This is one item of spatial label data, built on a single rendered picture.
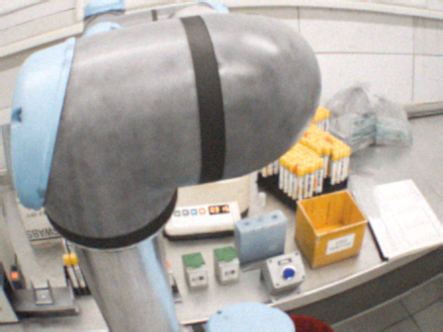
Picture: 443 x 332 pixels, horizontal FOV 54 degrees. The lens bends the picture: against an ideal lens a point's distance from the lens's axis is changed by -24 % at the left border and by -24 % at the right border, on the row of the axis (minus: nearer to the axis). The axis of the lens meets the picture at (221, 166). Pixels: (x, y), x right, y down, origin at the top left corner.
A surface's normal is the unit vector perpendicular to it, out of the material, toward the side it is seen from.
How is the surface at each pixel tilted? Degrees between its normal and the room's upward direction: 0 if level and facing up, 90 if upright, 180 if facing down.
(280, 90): 68
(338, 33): 90
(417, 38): 90
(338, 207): 90
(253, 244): 90
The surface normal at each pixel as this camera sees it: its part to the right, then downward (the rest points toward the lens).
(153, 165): 0.24, 0.72
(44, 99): 0.11, -0.15
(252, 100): 0.40, 0.20
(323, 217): 0.25, 0.49
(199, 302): -0.03, -0.86
